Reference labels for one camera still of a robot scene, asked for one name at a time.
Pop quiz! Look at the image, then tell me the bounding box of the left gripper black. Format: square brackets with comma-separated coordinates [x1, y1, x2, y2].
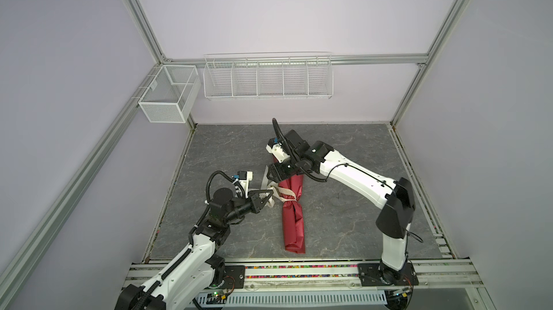
[224, 190, 273, 225]

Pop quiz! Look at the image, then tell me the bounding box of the cream printed ribbon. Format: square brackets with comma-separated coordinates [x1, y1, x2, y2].
[261, 166, 298, 208]

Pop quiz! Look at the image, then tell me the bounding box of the dark red wrapping paper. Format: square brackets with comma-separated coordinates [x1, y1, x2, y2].
[276, 175, 305, 254]

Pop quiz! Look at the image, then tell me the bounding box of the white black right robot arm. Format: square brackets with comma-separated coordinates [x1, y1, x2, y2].
[266, 121, 416, 286]

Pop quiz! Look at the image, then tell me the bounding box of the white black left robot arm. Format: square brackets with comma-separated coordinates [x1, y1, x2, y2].
[115, 188, 274, 309]

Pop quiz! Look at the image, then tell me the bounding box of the white perforated vent panel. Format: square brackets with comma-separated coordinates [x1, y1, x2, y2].
[196, 290, 388, 309]

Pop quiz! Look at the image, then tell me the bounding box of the small white mesh basket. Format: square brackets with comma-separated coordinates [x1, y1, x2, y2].
[138, 65, 201, 124]

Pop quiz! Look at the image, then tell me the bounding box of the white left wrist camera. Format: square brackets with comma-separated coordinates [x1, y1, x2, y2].
[233, 171, 253, 199]

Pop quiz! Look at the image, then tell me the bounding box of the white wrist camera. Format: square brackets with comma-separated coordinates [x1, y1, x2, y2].
[266, 138, 290, 163]
[233, 171, 253, 199]

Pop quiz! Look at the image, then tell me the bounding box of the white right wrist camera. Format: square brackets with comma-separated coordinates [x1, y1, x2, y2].
[266, 138, 290, 163]

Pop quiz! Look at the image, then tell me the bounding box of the long white wire basket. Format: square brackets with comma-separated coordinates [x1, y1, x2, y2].
[204, 52, 334, 100]

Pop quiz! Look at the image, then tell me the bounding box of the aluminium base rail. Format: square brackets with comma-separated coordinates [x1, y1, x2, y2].
[122, 260, 495, 309]

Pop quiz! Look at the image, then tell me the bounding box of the aluminium frame profile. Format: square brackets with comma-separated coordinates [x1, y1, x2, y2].
[1, 0, 470, 309]

